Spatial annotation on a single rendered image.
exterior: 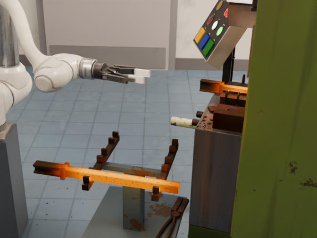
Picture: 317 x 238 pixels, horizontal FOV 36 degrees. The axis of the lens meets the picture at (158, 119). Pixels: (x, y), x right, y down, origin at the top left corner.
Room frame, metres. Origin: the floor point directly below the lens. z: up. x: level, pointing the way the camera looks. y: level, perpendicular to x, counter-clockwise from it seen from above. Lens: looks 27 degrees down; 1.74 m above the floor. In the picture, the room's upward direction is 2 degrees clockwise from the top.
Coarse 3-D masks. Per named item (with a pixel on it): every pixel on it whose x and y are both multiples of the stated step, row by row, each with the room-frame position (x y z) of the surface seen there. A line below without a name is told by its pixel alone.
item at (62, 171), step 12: (36, 168) 1.23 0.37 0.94; (48, 168) 1.22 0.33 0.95; (60, 168) 1.21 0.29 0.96; (72, 168) 1.22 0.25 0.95; (84, 168) 1.22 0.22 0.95; (96, 180) 1.18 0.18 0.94; (108, 180) 1.18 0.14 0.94; (120, 180) 1.17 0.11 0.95; (132, 180) 1.16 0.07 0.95; (144, 180) 1.16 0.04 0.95; (156, 180) 1.17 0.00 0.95; (168, 180) 1.17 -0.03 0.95; (168, 192) 1.14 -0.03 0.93
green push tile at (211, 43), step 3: (210, 39) 2.26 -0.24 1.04; (210, 42) 2.23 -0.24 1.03; (213, 42) 2.21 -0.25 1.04; (207, 45) 2.25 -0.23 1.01; (210, 45) 2.21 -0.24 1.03; (213, 45) 2.19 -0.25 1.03; (204, 48) 2.26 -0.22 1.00; (207, 48) 2.23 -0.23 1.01; (210, 48) 2.19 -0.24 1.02; (204, 51) 2.23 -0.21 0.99; (207, 51) 2.20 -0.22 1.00; (204, 54) 2.21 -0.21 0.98; (207, 54) 2.19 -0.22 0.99
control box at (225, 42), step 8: (224, 0) 2.43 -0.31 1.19; (216, 8) 2.45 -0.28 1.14; (224, 8) 2.36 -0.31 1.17; (208, 16) 2.50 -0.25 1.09; (216, 16) 2.40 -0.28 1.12; (224, 16) 2.30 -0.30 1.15; (208, 24) 2.42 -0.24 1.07; (224, 24) 2.24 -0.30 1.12; (208, 32) 2.36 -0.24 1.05; (216, 32) 2.27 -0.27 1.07; (224, 32) 2.18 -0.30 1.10; (232, 32) 2.17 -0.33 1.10; (240, 32) 2.18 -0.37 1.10; (200, 40) 2.39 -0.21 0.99; (216, 40) 2.21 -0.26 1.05; (224, 40) 2.17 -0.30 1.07; (232, 40) 2.17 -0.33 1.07; (216, 48) 2.16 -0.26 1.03; (224, 48) 2.17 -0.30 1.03; (232, 48) 2.17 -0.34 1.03; (208, 56) 2.18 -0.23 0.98; (216, 56) 2.16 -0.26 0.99; (224, 56) 2.17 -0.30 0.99; (216, 64) 2.16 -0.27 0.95
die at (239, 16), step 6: (228, 6) 1.69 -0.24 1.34; (234, 6) 1.68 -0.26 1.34; (240, 6) 1.68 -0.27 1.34; (246, 6) 1.67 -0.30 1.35; (228, 12) 1.69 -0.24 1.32; (234, 12) 1.68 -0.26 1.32; (240, 12) 1.68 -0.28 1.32; (246, 12) 1.67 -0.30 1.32; (252, 12) 1.67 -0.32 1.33; (228, 18) 1.69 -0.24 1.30; (234, 18) 1.68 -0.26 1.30; (240, 18) 1.68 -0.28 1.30; (246, 18) 1.67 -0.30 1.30; (252, 18) 1.66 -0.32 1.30; (228, 24) 1.69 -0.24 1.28; (234, 24) 1.68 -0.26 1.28; (240, 24) 1.68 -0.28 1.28; (246, 24) 1.67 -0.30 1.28; (252, 24) 1.66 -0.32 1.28
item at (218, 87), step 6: (204, 84) 1.78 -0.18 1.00; (210, 84) 1.77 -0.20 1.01; (216, 84) 1.77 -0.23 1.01; (222, 84) 1.76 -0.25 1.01; (204, 90) 1.77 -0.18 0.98; (210, 90) 1.77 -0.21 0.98; (216, 90) 1.76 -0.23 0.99; (222, 90) 1.75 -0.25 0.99; (234, 90) 1.74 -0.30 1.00; (240, 90) 1.73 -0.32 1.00; (246, 90) 1.72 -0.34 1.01
